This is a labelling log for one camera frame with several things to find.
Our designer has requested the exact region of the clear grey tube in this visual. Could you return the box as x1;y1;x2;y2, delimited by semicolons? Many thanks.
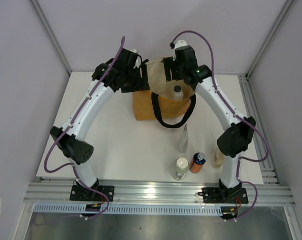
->
177;124;189;153

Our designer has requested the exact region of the clear bottle white cap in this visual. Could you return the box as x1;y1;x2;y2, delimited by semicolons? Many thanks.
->
173;157;189;181

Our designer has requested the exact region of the aluminium mounting rail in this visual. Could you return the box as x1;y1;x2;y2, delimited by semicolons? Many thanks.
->
23;179;296;207

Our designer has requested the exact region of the clear yellow liquid bottle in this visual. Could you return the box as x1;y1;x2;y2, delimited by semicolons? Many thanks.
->
212;147;224;169

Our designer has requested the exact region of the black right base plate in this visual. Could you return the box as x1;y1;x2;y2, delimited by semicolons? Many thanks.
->
197;186;249;204

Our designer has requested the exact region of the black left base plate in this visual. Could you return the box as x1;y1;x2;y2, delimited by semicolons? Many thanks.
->
69;184;115;202

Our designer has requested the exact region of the mustard canvas tote bag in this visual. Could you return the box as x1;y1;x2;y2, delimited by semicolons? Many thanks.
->
132;57;196;129

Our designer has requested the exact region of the slotted cable duct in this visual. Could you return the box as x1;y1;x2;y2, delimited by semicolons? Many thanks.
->
33;203;222;216

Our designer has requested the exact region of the aluminium frame post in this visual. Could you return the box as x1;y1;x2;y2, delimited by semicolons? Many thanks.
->
28;0;72;76
245;0;296;79

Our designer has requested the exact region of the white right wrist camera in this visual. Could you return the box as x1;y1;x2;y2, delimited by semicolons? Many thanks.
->
169;40;188;49

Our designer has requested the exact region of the right aluminium frame post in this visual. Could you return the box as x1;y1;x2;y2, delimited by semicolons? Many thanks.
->
245;0;296;79

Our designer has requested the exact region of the left aluminium frame post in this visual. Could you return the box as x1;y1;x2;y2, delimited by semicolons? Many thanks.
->
28;0;72;76

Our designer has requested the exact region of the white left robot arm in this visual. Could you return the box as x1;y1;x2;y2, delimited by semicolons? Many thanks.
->
50;48;149;201

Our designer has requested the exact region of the blue orange pump bottle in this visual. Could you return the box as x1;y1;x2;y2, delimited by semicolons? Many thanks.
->
189;152;206;174

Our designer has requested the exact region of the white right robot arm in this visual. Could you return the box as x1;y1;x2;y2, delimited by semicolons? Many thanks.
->
164;40;256;202

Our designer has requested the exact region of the white square bottle black cap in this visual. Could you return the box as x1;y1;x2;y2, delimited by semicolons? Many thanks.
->
172;85;184;101

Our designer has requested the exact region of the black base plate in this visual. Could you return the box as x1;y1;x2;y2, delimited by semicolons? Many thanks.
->
69;184;115;202
197;186;249;204

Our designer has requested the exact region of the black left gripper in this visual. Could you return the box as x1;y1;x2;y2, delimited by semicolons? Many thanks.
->
121;64;149;93

